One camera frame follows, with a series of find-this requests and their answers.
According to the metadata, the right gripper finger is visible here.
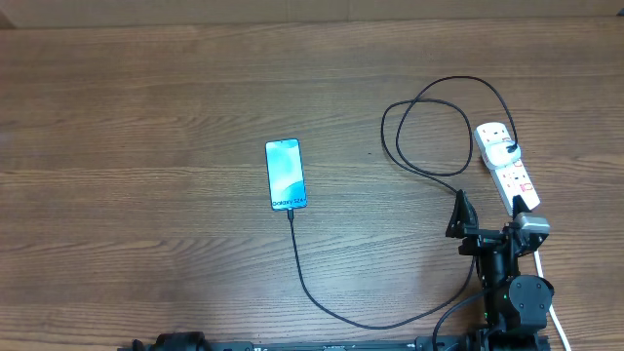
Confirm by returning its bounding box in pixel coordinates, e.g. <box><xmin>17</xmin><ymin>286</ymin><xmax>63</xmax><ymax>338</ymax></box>
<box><xmin>512</xmin><ymin>195</ymin><xmax>531</xmax><ymax>217</ymax></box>
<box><xmin>446</xmin><ymin>190</ymin><xmax>479</xmax><ymax>239</ymax></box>

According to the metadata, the blue Samsung Galaxy smartphone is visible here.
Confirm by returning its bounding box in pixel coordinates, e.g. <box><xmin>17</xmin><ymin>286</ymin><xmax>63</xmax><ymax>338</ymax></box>
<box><xmin>265</xmin><ymin>138</ymin><xmax>307</xmax><ymax>211</ymax></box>

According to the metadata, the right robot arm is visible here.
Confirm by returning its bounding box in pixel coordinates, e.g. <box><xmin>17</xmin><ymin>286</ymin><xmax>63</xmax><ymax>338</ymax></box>
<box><xmin>432</xmin><ymin>190</ymin><xmax>555</xmax><ymax>350</ymax></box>

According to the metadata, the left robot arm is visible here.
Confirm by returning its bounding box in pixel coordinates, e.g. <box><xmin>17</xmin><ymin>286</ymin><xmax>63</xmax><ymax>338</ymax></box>
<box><xmin>131</xmin><ymin>331</ymin><xmax>211</xmax><ymax>351</ymax></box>

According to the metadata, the white charger plug adapter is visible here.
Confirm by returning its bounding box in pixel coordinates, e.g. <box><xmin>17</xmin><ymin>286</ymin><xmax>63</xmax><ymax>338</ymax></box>
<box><xmin>484</xmin><ymin>140</ymin><xmax>522</xmax><ymax>170</ymax></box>

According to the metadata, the white power strip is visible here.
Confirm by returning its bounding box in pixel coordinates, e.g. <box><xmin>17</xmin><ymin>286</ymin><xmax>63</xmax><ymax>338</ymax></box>
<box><xmin>474</xmin><ymin>122</ymin><xmax>540</xmax><ymax>215</ymax></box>

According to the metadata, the white power strip cord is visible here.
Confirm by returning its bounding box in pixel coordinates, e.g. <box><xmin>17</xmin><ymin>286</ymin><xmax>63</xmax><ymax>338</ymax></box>
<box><xmin>532</xmin><ymin>251</ymin><xmax>572</xmax><ymax>351</ymax></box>

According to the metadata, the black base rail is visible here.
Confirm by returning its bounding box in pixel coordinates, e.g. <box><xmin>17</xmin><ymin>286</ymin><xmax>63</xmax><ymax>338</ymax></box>
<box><xmin>117</xmin><ymin>336</ymin><xmax>551</xmax><ymax>351</ymax></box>

